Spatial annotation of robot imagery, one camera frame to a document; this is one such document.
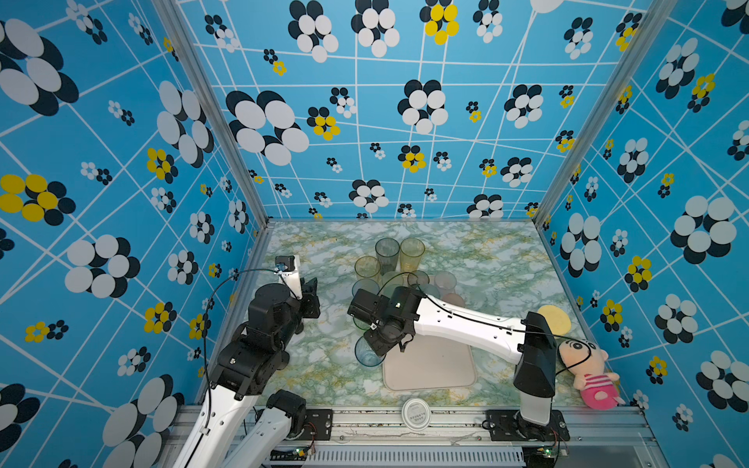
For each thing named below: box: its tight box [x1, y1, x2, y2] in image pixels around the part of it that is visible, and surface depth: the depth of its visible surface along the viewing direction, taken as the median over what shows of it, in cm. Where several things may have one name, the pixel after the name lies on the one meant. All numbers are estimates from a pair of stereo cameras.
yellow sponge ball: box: [537, 304, 572, 337], surface depth 91 cm
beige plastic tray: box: [382, 333, 476, 390], surface depth 83 cm
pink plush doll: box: [557, 338, 627, 411], surface depth 77 cm
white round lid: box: [401, 397, 432, 433], surface depth 71 cm
